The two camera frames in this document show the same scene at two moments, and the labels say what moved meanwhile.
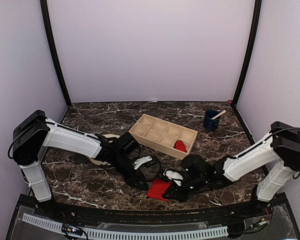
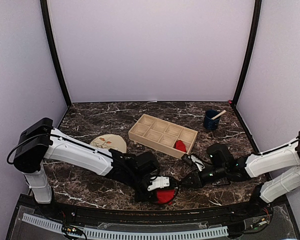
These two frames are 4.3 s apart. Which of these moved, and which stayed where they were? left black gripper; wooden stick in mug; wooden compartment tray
Moved: left black gripper
Stayed: wooden compartment tray; wooden stick in mug
